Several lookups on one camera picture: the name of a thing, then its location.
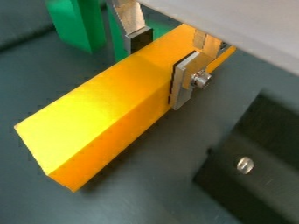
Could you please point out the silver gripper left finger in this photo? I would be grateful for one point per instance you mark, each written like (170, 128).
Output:
(137, 33)

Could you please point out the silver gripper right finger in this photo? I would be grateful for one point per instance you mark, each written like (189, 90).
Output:
(190, 72)

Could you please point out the yellow rectangular block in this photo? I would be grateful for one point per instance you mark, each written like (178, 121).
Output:
(78, 133)

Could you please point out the green stepped block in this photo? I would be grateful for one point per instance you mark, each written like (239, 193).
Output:
(79, 24)

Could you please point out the black angle bracket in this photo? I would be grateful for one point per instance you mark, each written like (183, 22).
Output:
(251, 173)

